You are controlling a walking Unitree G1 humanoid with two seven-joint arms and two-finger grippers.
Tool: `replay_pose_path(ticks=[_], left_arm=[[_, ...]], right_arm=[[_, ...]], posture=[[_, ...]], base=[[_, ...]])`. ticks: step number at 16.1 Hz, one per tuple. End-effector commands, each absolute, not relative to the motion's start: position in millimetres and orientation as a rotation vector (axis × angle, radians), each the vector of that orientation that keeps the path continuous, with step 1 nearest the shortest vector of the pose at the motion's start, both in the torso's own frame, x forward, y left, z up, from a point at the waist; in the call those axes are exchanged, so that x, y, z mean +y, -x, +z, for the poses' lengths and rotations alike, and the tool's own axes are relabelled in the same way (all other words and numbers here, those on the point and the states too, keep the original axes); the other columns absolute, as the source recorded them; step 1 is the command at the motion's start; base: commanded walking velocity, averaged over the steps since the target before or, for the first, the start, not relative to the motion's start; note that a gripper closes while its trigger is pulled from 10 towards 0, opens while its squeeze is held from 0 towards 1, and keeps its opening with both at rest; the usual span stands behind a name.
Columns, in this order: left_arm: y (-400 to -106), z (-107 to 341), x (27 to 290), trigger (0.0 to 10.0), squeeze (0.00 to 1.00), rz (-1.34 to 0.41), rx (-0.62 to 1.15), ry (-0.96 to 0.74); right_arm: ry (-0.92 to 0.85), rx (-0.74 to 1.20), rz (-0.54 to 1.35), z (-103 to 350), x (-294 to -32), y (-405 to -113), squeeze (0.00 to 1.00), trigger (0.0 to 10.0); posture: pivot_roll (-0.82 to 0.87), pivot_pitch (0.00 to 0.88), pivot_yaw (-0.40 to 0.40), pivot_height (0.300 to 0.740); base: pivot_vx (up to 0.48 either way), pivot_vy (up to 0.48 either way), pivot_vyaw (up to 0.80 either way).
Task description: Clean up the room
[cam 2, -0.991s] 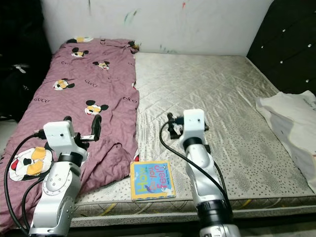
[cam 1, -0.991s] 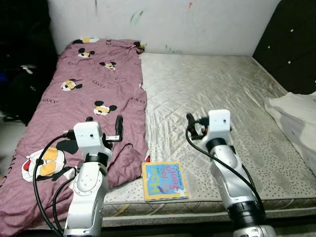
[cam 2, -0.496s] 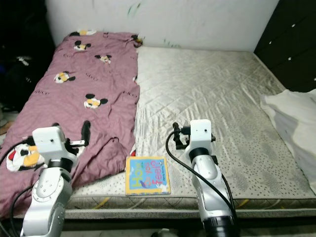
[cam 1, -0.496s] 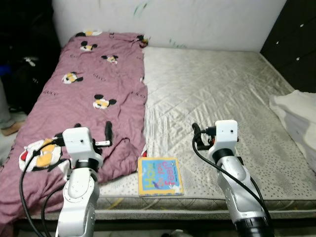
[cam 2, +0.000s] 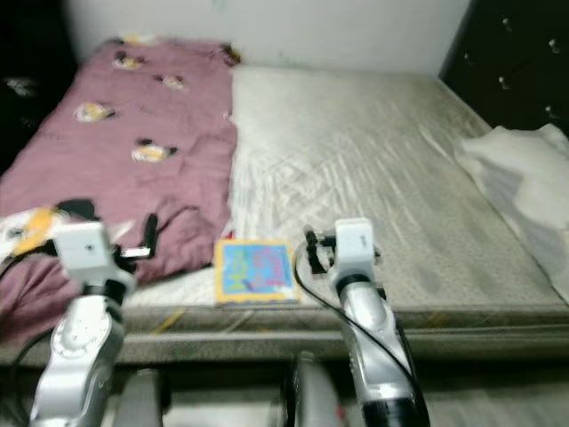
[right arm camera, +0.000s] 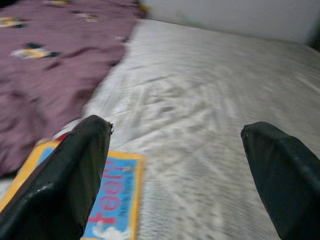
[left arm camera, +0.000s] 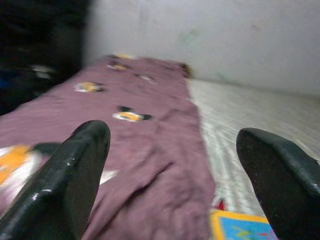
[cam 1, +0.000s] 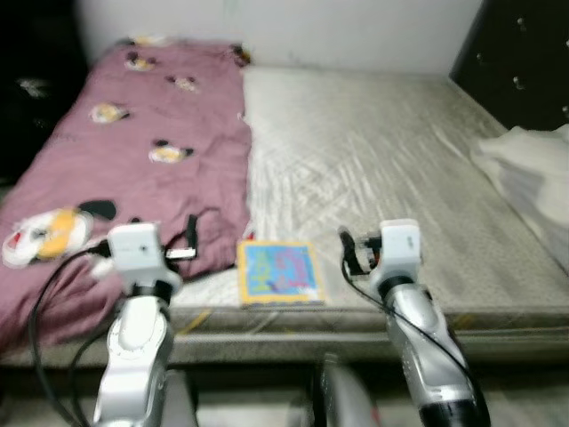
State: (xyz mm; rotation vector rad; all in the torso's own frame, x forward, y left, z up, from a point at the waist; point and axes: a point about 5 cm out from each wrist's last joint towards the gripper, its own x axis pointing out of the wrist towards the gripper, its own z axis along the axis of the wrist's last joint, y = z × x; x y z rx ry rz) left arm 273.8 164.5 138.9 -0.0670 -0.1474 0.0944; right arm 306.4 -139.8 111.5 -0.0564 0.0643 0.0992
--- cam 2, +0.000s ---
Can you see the colourful children's book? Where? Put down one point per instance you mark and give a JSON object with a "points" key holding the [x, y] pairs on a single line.
{"points": [[256, 271]]}

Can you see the white pillow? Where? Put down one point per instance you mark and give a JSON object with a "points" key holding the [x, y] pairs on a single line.
{"points": [[520, 187]]}

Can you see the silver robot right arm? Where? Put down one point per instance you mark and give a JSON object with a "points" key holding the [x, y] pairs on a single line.
{"points": [[373, 338]]}

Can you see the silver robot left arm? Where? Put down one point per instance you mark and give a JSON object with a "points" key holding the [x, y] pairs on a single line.
{"points": [[76, 347]]}

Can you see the pink Mickey Mouse blanket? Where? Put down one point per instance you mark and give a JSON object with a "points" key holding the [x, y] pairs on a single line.
{"points": [[124, 151]]}

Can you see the beige quilted mattress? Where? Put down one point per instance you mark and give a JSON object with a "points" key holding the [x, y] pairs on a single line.
{"points": [[356, 160]]}

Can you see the silver robot right leg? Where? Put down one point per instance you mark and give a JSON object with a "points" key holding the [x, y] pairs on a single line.
{"points": [[313, 396]]}

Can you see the silver robot leg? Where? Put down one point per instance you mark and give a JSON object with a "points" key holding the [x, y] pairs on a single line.
{"points": [[313, 396], [147, 400]]}

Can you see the silver robot left leg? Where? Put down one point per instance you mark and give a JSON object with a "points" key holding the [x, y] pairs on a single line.
{"points": [[147, 400]]}

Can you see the dark bedside furniture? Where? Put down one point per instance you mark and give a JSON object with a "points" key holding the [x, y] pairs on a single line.
{"points": [[31, 80]]}

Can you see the black tufted headboard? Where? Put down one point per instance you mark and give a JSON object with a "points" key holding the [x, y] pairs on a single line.
{"points": [[516, 53]]}

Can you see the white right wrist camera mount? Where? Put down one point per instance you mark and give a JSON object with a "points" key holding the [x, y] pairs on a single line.
{"points": [[354, 242]]}

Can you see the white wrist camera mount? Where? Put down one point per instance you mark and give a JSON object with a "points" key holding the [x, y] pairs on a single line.
{"points": [[84, 249], [354, 242]]}

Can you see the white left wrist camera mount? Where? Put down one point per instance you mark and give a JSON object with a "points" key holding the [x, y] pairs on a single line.
{"points": [[84, 249]]}

